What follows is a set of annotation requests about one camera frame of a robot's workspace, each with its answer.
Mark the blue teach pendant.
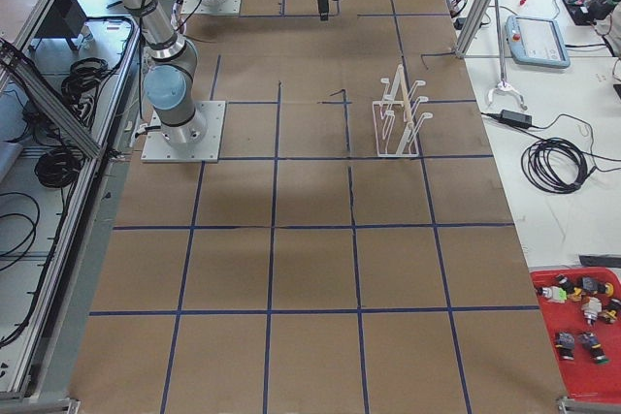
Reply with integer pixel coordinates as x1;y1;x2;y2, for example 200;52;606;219
505;15;571;69

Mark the black power adapter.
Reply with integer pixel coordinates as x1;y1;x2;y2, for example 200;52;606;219
499;110;533;129

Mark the red plastic bin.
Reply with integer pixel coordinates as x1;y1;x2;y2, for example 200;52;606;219
531;267;620;404

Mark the white wire cup rack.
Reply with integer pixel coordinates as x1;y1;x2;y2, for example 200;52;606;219
372;64;433;158

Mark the coiled black cable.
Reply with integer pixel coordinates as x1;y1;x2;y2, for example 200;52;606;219
520;137;589;194

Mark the aluminium frame beam left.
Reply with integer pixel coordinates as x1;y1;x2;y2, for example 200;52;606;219
1;39;103;159

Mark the black cable bundle floor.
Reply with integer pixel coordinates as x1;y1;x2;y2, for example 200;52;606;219
34;146;82;188

